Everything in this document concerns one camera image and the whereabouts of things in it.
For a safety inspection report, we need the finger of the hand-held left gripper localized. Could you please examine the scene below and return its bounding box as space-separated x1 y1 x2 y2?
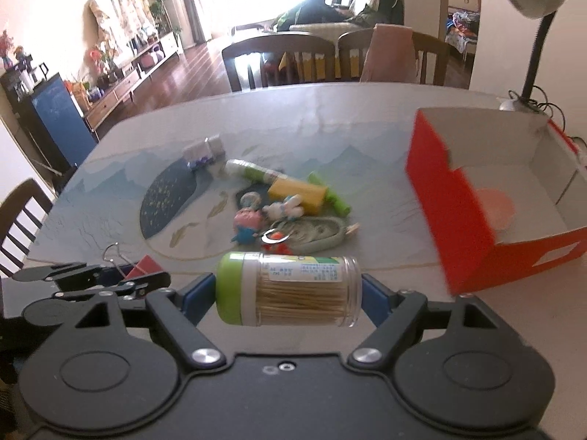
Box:
13 261 101 285
51 271 172 302

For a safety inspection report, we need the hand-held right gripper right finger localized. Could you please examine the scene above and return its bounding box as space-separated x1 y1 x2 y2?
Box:
346 274 498 370

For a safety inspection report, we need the clear toothpick jar green lid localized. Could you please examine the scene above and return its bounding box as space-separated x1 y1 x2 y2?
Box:
215 251 363 328

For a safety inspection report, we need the pink cloth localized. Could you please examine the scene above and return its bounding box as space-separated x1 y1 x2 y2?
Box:
359 24 421 84

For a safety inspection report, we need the red card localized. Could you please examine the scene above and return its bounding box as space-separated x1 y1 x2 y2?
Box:
123 254 164 281

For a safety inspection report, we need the black blue cabinet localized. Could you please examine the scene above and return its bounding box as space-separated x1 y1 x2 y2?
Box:
17 72 98 171

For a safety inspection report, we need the low wooden cabinet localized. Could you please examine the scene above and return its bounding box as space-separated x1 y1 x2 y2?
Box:
83 30 183 140

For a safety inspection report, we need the dark clothes pile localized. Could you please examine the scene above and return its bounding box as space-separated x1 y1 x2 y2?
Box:
274 0 351 32

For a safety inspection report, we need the red cardboard box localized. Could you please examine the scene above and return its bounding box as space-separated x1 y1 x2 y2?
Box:
406 107 587 296

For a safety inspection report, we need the dark wooden dining chair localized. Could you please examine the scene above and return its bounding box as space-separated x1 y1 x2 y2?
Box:
221 34 339 93

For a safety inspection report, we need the black lamp cable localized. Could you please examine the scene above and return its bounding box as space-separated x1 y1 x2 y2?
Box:
508 89 572 135

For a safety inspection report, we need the green marker pen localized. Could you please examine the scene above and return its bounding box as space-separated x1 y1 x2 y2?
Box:
308 172 352 215

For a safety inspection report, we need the white rabbit toy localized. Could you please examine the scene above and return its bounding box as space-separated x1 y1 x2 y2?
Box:
262 195 304 221

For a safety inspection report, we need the floral hanging cloth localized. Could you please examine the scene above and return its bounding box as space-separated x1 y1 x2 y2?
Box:
84 0 156 52

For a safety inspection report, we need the pink pig toy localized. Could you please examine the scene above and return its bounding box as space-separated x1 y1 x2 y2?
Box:
230 208 266 246

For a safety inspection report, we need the bed with colourful bedding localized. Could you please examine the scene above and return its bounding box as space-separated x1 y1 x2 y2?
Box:
444 0 481 58

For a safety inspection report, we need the white green glue tube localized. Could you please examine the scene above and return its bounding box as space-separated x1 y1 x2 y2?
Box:
225 158 287 185

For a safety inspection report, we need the green potted plant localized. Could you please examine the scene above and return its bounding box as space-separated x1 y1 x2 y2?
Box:
147 0 174 34

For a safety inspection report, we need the dark slatted wooden chair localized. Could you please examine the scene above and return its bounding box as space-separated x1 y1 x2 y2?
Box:
0 178 54 278

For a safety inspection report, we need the pale blue correction tape dispenser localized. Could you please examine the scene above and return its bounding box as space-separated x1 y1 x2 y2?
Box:
268 217 350 254

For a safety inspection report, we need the wooden chair with pink cloth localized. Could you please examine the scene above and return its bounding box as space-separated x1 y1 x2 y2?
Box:
338 25 452 87

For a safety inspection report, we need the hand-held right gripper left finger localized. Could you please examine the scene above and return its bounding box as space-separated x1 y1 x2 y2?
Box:
76 274 227 370

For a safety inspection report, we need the grey curtain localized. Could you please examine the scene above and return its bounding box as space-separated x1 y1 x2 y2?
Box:
175 0 208 45

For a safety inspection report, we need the beige sofa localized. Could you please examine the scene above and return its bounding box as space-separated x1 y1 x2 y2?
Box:
275 0 405 40

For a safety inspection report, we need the key ring with orange charm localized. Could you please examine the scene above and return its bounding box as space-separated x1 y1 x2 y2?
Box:
260 228 295 256

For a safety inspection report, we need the yellow cardboard box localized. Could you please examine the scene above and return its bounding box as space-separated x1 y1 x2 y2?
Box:
267 178 327 215

